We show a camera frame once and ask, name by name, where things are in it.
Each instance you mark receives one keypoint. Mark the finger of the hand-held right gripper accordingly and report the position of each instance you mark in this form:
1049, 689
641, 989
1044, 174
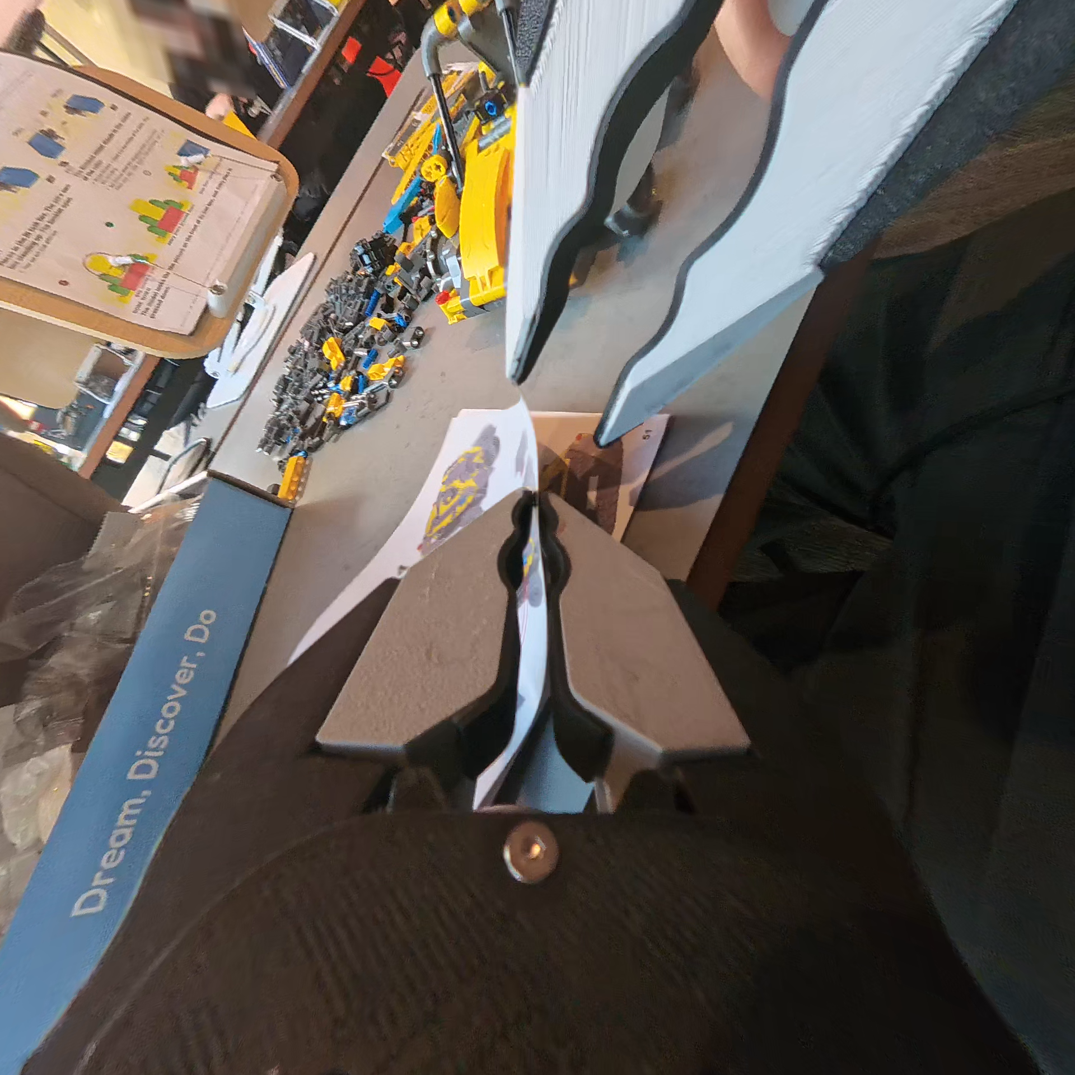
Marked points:
840, 135
580, 135

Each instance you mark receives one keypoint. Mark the person's black clothing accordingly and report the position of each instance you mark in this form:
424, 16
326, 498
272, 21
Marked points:
941, 672

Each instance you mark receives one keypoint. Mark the blue cardboard box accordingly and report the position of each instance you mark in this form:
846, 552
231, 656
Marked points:
152, 739

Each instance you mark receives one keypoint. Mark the long yellow toy brick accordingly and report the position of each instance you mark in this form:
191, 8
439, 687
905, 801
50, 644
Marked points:
294, 476

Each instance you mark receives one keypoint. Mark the crumpled clear plastic bags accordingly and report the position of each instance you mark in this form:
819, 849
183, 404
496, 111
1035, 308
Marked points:
68, 672

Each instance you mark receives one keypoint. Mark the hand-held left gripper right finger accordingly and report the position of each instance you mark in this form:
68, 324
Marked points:
647, 672

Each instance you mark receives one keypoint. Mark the yellow toy brick vehicle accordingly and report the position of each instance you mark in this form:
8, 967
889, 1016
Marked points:
462, 185

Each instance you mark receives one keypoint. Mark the clipboard with instruction sheet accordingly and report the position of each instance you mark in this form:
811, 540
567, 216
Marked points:
118, 202

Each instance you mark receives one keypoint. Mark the person's right hand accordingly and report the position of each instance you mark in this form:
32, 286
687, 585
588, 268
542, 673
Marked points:
765, 42

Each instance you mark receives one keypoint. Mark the toy brick instruction booklet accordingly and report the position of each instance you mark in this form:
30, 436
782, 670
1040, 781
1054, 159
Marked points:
462, 487

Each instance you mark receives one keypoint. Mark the pile of loose toy bricks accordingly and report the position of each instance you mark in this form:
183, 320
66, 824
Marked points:
345, 345

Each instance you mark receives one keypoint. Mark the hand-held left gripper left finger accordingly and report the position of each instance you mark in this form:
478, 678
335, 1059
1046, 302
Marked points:
437, 655

